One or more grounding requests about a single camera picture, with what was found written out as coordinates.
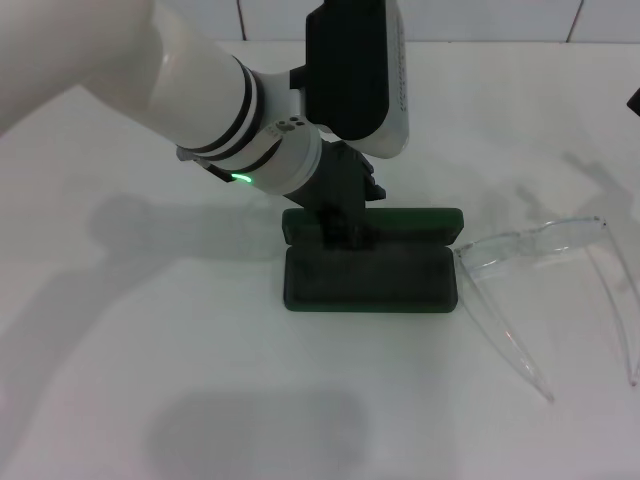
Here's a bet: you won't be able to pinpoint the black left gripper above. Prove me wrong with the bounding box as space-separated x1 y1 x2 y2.
293 139 390 252

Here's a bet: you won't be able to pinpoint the green glasses case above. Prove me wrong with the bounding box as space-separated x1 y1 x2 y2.
281 206 465 315

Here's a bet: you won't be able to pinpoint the clear plastic glasses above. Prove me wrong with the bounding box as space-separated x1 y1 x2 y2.
454 215 640 404

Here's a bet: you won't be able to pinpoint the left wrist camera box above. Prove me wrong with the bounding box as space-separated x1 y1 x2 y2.
289 0 414 161

